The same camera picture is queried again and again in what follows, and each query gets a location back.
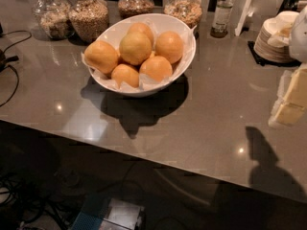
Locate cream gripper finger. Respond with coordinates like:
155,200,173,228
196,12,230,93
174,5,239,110
269,64,307,127

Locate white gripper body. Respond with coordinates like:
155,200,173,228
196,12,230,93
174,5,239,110
289,6,307,63

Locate yellowish orange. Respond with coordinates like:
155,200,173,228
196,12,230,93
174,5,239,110
119,32,152,65

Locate white ceramic bowl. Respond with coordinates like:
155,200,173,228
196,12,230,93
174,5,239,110
82,13,196,98

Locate stack of white plates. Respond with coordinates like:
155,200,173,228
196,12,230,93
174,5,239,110
253,11,298,63

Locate black mat under plates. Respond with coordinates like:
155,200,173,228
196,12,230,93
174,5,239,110
248,41,300,67

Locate white stand in background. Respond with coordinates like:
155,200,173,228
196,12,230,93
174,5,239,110
234,0,253,36

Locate glass jar with muesli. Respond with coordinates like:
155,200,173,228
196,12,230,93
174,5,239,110
164,0,202,28

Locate orange at right back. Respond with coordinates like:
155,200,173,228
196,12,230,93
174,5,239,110
155,31,183,64

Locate orange at front right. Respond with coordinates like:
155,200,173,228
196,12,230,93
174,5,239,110
139,56,173,82

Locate glass jar with brown cereal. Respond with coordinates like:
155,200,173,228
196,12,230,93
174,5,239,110
118,0,154,18

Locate orange at front left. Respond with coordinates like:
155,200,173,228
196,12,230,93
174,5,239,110
111,64,139,87

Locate glass jar with grains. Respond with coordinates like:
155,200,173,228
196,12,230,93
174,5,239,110
69,0,109,43

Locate metal box on floor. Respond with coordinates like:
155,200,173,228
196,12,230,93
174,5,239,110
69,198,145,230

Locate glass jar with oats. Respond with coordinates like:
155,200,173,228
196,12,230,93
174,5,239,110
32,0,74,40

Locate cables on floor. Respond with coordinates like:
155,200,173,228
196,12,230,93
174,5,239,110
0,171,75,230

